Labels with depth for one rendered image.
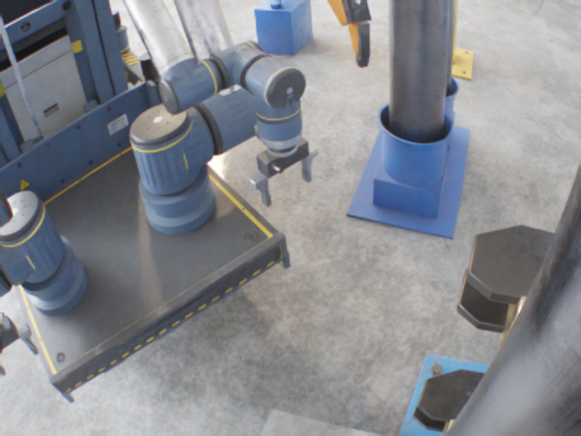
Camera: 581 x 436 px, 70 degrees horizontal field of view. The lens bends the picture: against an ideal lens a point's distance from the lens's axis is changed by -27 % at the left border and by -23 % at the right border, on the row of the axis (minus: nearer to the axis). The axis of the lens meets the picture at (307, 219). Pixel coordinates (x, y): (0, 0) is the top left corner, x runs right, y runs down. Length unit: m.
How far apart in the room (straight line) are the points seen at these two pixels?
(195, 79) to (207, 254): 0.57
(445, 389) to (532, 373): 0.68
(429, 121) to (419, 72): 0.22
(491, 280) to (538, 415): 0.28
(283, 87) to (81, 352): 0.93
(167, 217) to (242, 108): 0.40
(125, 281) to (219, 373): 0.45
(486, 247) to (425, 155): 1.23
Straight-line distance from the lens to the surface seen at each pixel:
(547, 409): 0.44
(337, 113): 2.60
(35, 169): 1.98
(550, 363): 0.40
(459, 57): 3.27
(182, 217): 1.62
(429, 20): 1.63
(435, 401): 1.09
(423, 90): 1.76
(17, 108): 2.20
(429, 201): 2.03
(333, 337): 1.76
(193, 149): 1.50
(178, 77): 1.25
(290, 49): 3.15
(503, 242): 0.72
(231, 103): 1.55
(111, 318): 1.52
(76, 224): 1.85
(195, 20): 1.56
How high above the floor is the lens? 1.52
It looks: 47 degrees down
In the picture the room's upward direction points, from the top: 5 degrees counter-clockwise
